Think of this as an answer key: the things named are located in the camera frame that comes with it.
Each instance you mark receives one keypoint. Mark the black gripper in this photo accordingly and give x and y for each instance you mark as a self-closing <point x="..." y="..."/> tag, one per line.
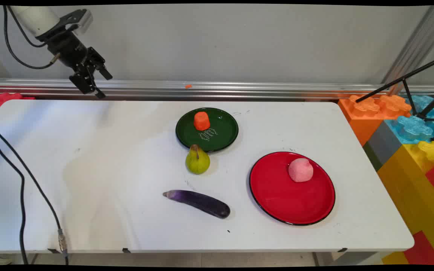
<point x="68" y="49"/>

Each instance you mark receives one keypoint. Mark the orange toy tangerine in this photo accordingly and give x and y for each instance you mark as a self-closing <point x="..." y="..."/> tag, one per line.
<point x="201" y="121"/>

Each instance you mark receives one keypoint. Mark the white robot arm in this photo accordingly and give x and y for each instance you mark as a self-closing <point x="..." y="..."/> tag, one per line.
<point x="32" y="17"/>

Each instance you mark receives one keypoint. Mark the red foam block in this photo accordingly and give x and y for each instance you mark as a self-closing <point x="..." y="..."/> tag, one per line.
<point x="2" y="101"/>

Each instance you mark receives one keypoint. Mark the green toy pear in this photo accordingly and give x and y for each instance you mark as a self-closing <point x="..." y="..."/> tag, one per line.
<point x="197" y="162"/>

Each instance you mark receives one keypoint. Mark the dark green plate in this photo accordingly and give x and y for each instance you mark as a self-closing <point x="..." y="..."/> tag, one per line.
<point x="222" y="131"/>

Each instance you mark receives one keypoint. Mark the purple toy eggplant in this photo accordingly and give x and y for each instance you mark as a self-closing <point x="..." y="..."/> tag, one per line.
<point x="202" y="202"/>

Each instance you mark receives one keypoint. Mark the red plate with black rim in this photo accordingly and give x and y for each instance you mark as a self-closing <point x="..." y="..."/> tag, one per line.
<point x="285" y="197"/>

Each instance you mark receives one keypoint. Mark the pink toy peach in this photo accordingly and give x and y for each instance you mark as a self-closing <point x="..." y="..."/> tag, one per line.
<point x="300" y="170"/>

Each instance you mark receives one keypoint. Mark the orange giant building block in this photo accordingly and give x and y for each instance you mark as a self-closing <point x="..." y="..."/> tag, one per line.
<point x="364" y="113"/>

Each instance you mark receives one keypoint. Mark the grey giant building block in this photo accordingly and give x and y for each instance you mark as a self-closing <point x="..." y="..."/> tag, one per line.
<point x="384" y="145"/>

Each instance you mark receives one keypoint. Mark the black tripod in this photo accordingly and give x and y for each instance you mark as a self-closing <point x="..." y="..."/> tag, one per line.
<point x="405" y="79"/>

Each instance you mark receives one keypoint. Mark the blue giant building block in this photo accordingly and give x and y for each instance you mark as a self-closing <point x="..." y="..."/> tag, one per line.
<point x="413" y="128"/>

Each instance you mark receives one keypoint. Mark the yellow giant building block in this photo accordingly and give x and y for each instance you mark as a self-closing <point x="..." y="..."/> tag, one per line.
<point x="413" y="188"/>

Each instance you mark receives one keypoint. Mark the wrist camera with black bracket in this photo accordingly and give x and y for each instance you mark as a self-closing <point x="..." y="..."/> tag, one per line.
<point x="78" y="20"/>

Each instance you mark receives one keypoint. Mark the aluminium rail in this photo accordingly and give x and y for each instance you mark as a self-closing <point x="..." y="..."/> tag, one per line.
<point x="239" y="90"/>

